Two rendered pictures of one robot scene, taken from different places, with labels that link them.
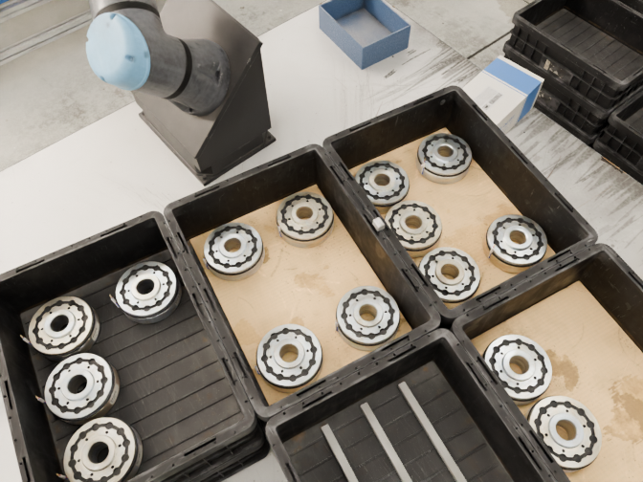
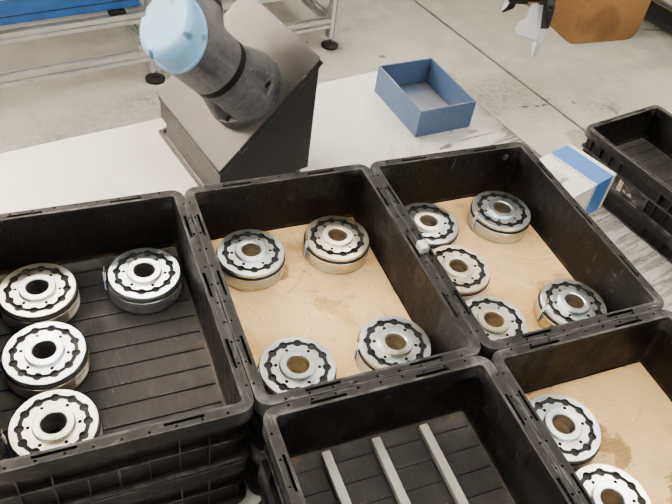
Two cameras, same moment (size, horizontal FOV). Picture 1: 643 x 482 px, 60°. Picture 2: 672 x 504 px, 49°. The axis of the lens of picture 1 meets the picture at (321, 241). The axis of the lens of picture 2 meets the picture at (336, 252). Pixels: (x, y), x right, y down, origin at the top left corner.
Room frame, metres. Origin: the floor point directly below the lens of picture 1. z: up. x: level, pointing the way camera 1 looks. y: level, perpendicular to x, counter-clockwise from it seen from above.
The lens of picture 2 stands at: (-0.29, 0.04, 1.64)
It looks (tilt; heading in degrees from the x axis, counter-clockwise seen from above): 44 degrees down; 359
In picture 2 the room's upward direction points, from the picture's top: 9 degrees clockwise
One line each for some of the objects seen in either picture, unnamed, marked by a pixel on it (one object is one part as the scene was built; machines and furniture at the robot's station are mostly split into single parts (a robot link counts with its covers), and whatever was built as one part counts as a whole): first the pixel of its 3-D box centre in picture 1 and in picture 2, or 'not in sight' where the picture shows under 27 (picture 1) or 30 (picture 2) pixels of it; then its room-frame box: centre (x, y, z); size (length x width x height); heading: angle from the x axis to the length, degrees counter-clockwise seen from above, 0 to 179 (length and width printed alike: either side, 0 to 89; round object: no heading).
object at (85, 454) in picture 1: (99, 452); (53, 423); (0.16, 0.33, 0.86); 0.05 x 0.05 x 0.01
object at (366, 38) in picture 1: (363, 26); (423, 95); (1.22, -0.13, 0.74); 0.20 x 0.15 x 0.07; 31
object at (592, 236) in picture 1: (451, 190); (505, 235); (0.56, -0.22, 0.92); 0.40 x 0.30 x 0.02; 26
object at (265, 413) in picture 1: (294, 264); (321, 269); (0.42, 0.05, 0.92); 0.40 x 0.30 x 0.02; 26
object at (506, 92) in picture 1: (492, 104); (556, 190); (0.92, -0.41, 0.75); 0.20 x 0.12 x 0.09; 134
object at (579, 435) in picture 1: (565, 429); (612, 500); (0.17, -0.34, 0.86); 0.05 x 0.05 x 0.01
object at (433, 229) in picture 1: (412, 224); (457, 268); (0.53, -0.16, 0.86); 0.10 x 0.10 x 0.01
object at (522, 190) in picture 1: (446, 208); (496, 258); (0.56, -0.22, 0.87); 0.40 x 0.30 x 0.11; 26
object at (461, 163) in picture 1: (444, 153); (501, 210); (0.69, -0.24, 0.86); 0.10 x 0.10 x 0.01
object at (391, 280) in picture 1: (296, 279); (317, 294); (0.42, 0.05, 0.87); 0.40 x 0.30 x 0.11; 26
